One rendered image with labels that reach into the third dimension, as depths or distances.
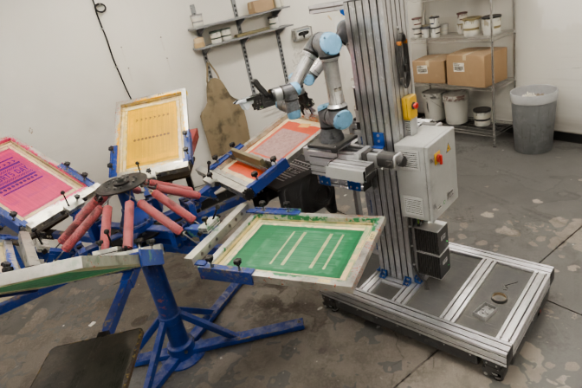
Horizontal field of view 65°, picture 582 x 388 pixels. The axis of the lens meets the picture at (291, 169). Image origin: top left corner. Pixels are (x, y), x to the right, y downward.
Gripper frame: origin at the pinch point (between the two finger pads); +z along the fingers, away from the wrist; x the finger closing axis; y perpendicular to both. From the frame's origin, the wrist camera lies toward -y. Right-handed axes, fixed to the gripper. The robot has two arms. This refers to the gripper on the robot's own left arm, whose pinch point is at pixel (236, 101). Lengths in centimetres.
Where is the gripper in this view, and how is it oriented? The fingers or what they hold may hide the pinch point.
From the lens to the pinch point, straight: 238.7
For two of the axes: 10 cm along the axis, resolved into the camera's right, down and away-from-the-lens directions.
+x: -3.7, -1.5, 9.2
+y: 2.5, 9.4, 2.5
